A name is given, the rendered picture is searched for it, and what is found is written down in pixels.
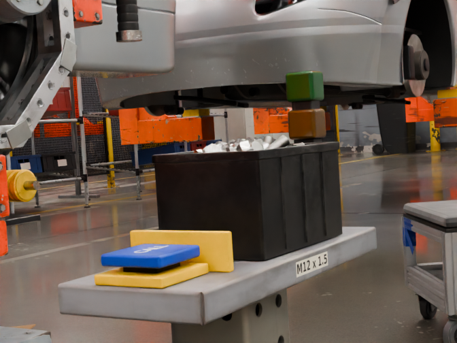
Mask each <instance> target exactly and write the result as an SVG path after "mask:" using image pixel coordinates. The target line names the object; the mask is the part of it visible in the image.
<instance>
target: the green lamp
mask: <svg viewBox="0 0 457 343"><path fill-rule="evenodd" d="M286 96H287V101H288V102H290V103H293V102H302V101H322V100H323V99H324V84H323V74H322V72H321V71H297V72H290V73H287V74H286Z"/></svg>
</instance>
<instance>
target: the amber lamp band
mask: <svg viewBox="0 0 457 343"><path fill-rule="evenodd" d="M288 132H289V138H290V139H291V140H310V139H318V138H324V137H325V136H326V121H325V111H324V109H322V108H316V109H303V110H290V111H289V112H288Z"/></svg>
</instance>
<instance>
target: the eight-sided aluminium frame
mask: <svg viewBox="0 0 457 343"><path fill-rule="evenodd" d="M36 23H37V40H38V50H39V52H38V56H37V58H36V59H35V61H34V63H33V64H32V66H31V67H30V69H29V70H28V72H27V73H26V75H25V76H24V78H23V79H22V81H21V82H20V84H19V85H18V87H17V89H16V90H15V91H14V93H13V95H12V96H11V97H10V99H9V101H8V102H7V103H6V105H5V107H4V108H3V109H2V111H1V113H0V150H7V149H14V148H21V147H23V146H24V145H25V144H26V142H27V140H28V139H29V138H30V137H32V132H33V130H34V129H35V127H36V126H37V124H38V122H39V121H40V119H41V118H42V116H43V115H44V112H45V111H46V110H47V108H48V106H49V105H50V103H51V101H52V100H53V98H54V96H55V95H56V93H57V92H58V90H59V88H60V87H61V85H62V83H63V82H64V80H65V78H66V77H67V75H68V74H69V72H72V69H73V66H74V64H75V62H76V50H77V46H76V44H75V33H74V23H73V5H72V0H51V1H50V3H49V4H48V6H47V8H46V9H45V10H44V11H42V12H40V13H38V14H36Z"/></svg>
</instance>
